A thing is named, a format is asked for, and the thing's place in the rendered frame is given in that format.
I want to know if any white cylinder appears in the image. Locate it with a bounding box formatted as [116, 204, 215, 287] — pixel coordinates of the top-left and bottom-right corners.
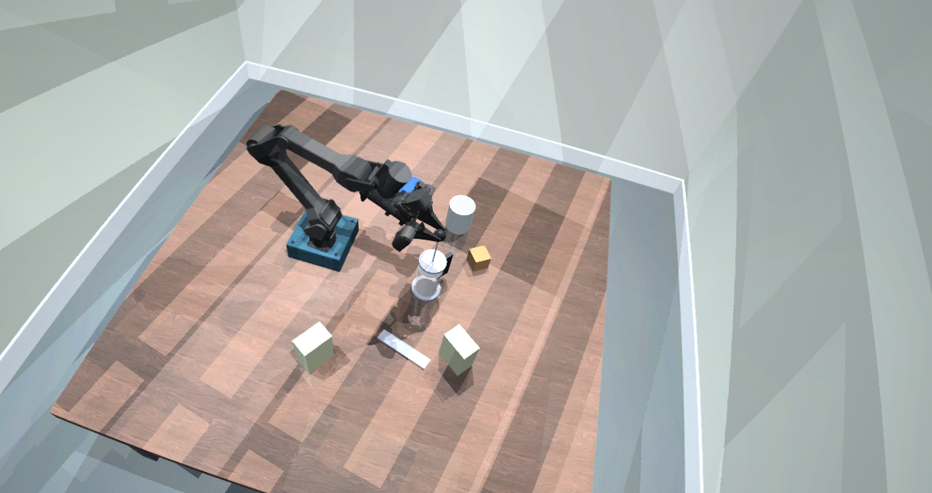
[446, 195, 476, 235]

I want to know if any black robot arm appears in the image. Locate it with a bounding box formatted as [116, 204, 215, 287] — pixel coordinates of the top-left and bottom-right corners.
[246, 124, 432, 253]

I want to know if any glass french press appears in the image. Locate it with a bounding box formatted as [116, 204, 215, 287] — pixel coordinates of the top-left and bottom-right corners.
[411, 229, 453, 301]

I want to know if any white flat bar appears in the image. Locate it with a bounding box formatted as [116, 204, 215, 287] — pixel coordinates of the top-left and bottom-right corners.
[377, 330, 431, 370]

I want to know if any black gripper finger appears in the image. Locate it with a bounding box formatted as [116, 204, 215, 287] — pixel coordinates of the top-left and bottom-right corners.
[417, 201, 445, 231]
[413, 222, 441, 242]

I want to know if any small tan cube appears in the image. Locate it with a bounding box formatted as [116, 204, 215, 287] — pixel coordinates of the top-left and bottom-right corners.
[467, 245, 491, 272]

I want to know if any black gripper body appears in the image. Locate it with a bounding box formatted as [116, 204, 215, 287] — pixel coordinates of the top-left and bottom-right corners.
[384, 184, 436, 252]

